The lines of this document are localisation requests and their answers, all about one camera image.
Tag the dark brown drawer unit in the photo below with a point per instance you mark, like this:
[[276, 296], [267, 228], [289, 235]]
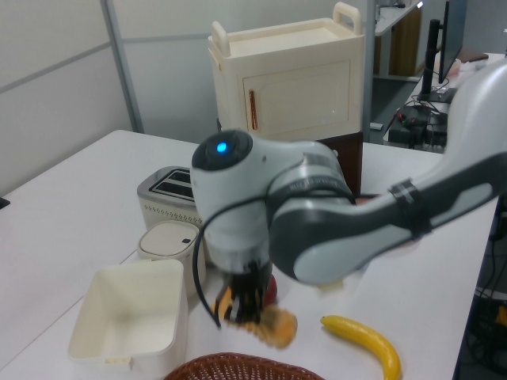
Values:
[[350, 166]]

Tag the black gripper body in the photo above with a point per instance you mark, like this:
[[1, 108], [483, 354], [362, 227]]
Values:
[[249, 281]]

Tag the black electronics box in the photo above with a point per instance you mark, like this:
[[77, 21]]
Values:
[[412, 126]]

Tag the orange brown bread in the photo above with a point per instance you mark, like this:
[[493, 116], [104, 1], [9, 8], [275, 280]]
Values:
[[279, 326]]

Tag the black object at table edge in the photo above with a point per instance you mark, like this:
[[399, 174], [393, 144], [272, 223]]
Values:
[[4, 203]]

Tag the white grey Franka robot arm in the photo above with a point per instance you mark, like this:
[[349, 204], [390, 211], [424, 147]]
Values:
[[237, 206]]

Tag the cream plastic toy cabinet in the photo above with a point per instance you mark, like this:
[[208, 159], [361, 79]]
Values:
[[297, 91]]

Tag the white desk with wooden panel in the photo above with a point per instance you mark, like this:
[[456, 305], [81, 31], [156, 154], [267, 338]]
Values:
[[404, 47]]

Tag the white square open container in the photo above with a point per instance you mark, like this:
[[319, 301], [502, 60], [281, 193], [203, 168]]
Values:
[[126, 308]]

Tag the yellow banana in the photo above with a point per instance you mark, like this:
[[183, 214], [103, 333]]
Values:
[[364, 334]]

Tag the cream chrome toaster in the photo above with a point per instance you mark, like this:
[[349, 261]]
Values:
[[166, 206]]

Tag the black computer monitor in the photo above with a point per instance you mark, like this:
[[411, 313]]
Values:
[[451, 39]]

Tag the yellow foam cube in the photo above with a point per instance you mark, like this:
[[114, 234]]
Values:
[[330, 286]]

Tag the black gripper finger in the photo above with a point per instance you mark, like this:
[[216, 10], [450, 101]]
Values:
[[254, 306], [236, 308]]

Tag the red apple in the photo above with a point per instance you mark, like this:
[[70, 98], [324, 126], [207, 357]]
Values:
[[272, 291]]

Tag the black monitor stand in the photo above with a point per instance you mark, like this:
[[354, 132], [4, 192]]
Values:
[[429, 59]]

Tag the brown wicker basket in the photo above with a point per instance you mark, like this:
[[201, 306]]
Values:
[[237, 368]]

